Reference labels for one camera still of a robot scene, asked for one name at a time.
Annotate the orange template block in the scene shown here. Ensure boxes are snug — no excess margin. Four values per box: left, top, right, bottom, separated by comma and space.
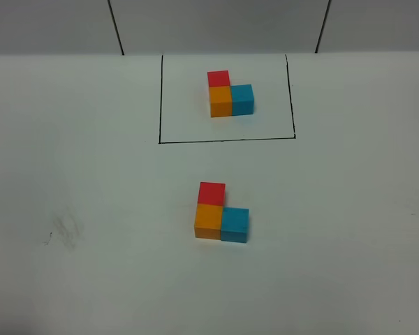
209, 86, 233, 117

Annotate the blue template block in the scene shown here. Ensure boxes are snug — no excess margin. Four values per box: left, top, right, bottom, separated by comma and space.
230, 84, 254, 116

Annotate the red template block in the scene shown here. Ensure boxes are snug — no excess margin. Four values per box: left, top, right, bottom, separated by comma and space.
207, 70, 230, 87

